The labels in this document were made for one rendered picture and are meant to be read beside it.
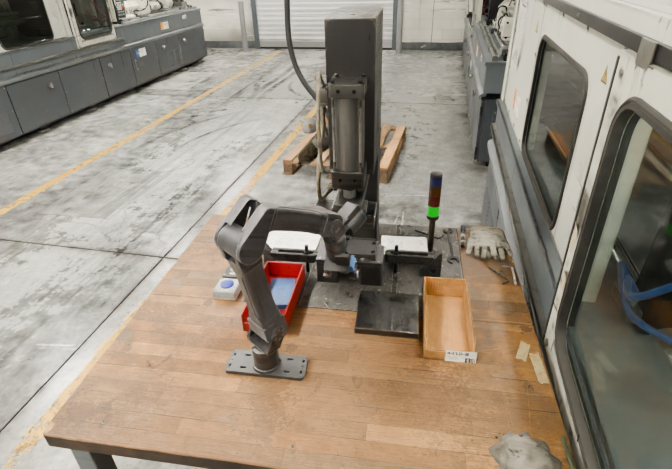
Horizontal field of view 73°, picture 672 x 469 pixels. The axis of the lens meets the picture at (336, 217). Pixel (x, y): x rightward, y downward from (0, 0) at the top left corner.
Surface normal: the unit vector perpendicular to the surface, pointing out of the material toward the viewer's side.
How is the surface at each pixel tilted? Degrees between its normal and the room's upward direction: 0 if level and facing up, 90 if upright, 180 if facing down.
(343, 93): 90
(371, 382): 0
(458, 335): 0
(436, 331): 0
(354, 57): 90
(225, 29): 90
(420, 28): 90
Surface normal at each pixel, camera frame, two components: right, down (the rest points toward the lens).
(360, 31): -0.15, 0.50
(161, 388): -0.03, -0.87
